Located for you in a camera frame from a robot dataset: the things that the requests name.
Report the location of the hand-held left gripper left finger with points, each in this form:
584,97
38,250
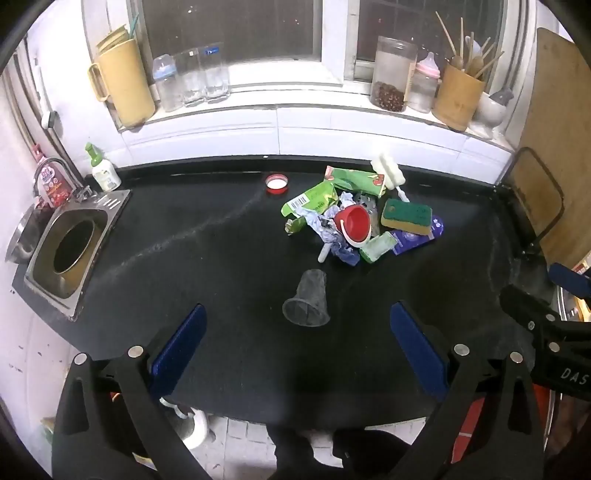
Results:
184,341

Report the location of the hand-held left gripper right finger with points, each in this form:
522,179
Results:
415,350

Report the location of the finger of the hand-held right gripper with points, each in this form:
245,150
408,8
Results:
526,307
570,279

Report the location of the silver blue wrapper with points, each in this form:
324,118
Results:
330,228

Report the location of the green wrapper with red print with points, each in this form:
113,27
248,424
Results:
358,181

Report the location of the light green packet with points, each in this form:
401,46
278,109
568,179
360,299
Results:
376,247

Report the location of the purple wrapper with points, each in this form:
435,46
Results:
415,239

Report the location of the clear plastic cup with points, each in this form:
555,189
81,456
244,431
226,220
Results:
308,300

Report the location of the green and yellow sponge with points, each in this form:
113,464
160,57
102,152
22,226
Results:
406,216

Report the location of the red plastic cup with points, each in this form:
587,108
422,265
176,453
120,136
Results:
354,225

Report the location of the steel sink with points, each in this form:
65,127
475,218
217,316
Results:
99,212

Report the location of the person's leg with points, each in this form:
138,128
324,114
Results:
295,450

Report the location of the small green wrapper piece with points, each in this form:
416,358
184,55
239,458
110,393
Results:
295,225

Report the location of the wooden cutting board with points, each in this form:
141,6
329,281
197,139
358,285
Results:
561,115

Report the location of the white sponge bottle brush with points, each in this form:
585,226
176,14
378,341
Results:
387,171

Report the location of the red bottle lid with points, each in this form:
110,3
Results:
277,183

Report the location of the white ceramic mortar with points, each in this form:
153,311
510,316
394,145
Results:
490,113

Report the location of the green wrapper with barcode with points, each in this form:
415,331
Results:
308,199

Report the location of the white green soap bottle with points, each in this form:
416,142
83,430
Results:
105,173

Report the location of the steel bowl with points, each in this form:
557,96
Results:
25,233

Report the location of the red hanging package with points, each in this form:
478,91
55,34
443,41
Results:
54,187

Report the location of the bamboo utensil holder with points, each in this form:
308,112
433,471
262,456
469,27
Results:
457,99

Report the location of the steel faucet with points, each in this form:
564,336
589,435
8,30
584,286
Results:
55,166

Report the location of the pink capped baby bottle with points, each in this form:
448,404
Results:
424,87

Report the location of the bundle of wooden utensils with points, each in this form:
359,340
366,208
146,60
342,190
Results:
473,57

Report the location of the clear bottles on windowsill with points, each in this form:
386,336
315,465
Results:
167,85

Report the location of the clear drinking glass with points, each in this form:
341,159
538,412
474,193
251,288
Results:
191,81
215,74

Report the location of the yellow plastic pitcher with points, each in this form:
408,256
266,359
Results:
127,85

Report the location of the clear jar with red contents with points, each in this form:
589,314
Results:
391,78

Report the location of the yellow plastic sheets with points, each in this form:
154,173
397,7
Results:
113,39

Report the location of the window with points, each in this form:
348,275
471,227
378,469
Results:
231,27

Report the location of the white wall hook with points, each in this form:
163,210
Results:
50,120

